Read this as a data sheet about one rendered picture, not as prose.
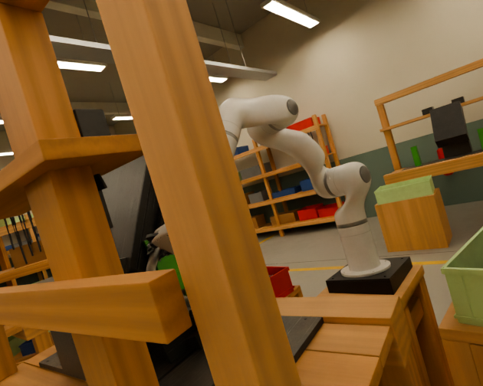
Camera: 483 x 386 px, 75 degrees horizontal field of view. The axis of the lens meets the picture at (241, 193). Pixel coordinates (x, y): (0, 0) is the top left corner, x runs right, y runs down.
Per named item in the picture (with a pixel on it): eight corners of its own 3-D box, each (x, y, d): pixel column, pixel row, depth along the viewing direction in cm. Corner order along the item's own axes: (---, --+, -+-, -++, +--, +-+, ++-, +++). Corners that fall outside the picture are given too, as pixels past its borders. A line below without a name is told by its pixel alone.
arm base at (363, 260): (353, 263, 139) (342, 222, 140) (398, 260, 125) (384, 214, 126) (333, 278, 126) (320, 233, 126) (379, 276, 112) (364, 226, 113)
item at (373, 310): (135, 323, 188) (127, 299, 187) (412, 340, 97) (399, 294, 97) (114, 337, 176) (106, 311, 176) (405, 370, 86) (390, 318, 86)
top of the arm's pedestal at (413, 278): (349, 274, 148) (347, 266, 148) (425, 273, 126) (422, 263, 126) (317, 307, 125) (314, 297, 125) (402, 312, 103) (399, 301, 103)
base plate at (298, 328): (127, 315, 164) (126, 312, 164) (323, 322, 98) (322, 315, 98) (39, 367, 130) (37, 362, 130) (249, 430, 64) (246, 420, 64)
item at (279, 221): (346, 228, 587) (313, 114, 581) (231, 243, 782) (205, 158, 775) (356, 220, 629) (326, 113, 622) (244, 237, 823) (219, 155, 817)
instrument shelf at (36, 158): (22, 214, 129) (19, 205, 128) (158, 148, 74) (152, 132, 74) (-60, 233, 109) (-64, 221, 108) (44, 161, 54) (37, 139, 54)
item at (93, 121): (83, 155, 84) (75, 129, 84) (112, 136, 75) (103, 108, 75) (55, 158, 79) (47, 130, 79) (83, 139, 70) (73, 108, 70)
